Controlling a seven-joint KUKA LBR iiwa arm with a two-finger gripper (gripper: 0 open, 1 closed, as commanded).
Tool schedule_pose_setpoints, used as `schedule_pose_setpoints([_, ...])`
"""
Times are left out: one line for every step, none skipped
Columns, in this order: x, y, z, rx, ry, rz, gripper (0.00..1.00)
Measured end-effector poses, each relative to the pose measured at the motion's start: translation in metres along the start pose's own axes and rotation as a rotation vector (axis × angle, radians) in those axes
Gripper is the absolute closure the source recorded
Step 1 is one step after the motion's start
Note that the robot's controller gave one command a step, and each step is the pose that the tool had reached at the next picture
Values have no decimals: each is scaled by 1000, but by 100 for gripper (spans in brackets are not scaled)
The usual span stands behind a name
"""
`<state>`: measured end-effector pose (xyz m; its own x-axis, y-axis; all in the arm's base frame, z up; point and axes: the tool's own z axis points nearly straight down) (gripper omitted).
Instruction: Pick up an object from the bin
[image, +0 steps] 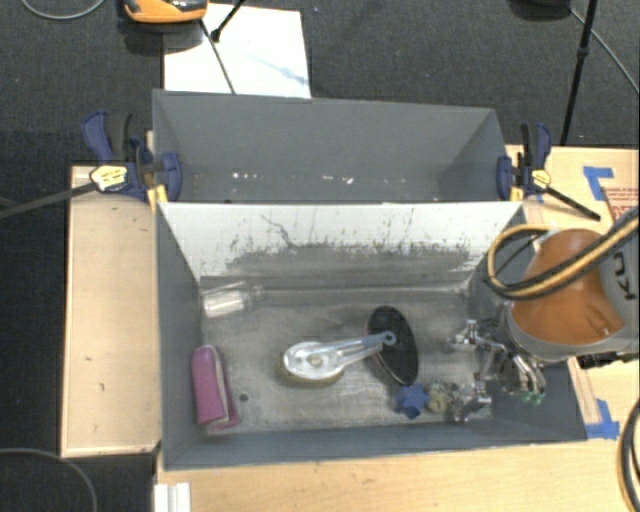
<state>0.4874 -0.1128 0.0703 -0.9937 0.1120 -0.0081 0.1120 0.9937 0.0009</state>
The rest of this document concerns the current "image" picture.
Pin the brown cardboard board red print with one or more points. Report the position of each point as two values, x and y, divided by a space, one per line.
570 180

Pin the black oval disc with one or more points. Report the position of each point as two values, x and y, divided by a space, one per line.
400 357

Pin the pale wood board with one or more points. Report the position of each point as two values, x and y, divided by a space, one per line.
110 310

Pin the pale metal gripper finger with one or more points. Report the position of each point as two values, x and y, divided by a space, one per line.
464 339
470 404

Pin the blue star-shaped toy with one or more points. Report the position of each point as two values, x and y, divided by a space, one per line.
411 400

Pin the beige lumpy toy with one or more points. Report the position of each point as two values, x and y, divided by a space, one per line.
442 397

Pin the pink flat book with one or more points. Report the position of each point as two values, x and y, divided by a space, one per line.
209 385

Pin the grey metal bin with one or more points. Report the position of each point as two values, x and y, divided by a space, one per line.
325 150

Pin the black cylinder on white bracket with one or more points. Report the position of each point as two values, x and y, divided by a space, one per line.
600 361

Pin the yellow round disc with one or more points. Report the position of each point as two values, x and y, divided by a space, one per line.
305 381

